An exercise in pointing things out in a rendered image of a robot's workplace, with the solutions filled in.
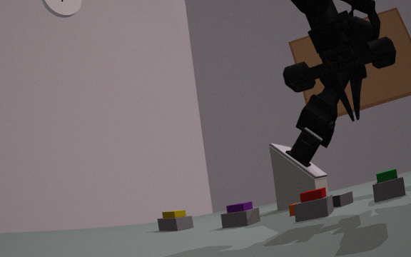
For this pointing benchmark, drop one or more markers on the yellow button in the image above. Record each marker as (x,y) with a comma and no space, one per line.
(175,221)

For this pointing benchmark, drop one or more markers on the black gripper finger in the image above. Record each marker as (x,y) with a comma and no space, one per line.
(356,73)
(332,81)

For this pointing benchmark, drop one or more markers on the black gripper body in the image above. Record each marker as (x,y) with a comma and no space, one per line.
(300,77)

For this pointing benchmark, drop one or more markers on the green button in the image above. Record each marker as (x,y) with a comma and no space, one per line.
(388,186)

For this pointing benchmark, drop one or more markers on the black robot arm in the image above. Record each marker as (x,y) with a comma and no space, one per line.
(321,112)

